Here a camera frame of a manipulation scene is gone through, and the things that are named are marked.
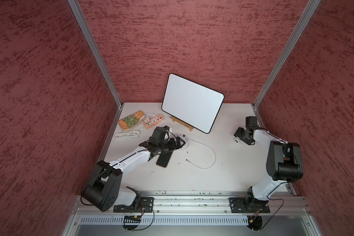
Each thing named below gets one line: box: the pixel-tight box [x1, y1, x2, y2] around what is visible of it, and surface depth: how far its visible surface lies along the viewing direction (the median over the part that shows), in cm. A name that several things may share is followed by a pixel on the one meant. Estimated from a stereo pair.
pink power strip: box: [143, 114, 165, 130], surface depth 108 cm
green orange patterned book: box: [118, 110, 146, 133], surface depth 107 cm
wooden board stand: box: [170, 116, 194, 132], surface depth 105 cm
